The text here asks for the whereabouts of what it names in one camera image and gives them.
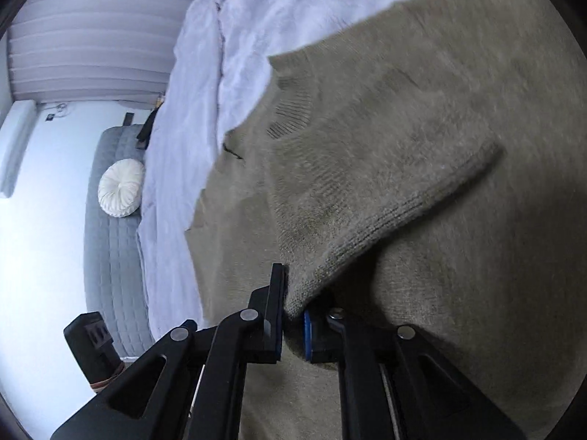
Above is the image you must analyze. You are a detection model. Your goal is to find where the pale lavender fluffy blanket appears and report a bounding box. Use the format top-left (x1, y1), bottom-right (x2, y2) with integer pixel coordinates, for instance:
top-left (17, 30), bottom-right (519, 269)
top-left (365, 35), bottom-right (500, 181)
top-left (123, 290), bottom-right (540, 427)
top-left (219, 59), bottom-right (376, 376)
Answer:
top-left (138, 0), bottom-right (537, 331)

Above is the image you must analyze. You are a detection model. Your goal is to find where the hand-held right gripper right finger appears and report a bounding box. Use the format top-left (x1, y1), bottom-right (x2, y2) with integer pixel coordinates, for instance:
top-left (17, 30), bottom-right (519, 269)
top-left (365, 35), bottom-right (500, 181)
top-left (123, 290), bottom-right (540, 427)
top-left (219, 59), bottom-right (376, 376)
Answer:
top-left (303, 294), bottom-right (528, 440)

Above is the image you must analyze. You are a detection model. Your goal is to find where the black strap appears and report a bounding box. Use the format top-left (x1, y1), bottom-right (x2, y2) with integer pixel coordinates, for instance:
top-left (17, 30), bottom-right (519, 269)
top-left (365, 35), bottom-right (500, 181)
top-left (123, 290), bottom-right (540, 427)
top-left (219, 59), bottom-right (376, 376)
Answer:
top-left (136, 105), bottom-right (159, 151)

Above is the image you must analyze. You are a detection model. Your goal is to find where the round white pleated cushion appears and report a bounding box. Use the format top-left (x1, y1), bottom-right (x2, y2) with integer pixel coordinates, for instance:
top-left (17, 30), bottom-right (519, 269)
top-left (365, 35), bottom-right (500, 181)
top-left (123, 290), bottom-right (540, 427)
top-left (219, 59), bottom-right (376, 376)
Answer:
top-left (98, 158), bottom-right (146, 217)

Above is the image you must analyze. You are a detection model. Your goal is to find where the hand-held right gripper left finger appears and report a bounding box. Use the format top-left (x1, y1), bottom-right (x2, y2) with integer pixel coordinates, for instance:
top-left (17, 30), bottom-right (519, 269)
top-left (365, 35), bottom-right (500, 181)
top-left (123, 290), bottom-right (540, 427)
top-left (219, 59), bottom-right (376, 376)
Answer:
top-left (50, 263), bottom-right (288, 440)

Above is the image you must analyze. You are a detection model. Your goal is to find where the white pleated curtain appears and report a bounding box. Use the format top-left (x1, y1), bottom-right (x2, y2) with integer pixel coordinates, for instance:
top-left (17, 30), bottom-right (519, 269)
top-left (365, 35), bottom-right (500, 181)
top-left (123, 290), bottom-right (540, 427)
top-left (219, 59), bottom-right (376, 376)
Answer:
top-left (7, 0), bottom-right (230, 104)

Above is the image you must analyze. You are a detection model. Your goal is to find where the olive knit sweater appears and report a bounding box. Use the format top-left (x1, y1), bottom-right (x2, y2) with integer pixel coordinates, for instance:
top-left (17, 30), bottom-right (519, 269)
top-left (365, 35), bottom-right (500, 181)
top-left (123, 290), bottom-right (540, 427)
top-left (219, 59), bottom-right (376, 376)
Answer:
top-left (186, 0), bottom-right (581, 440)

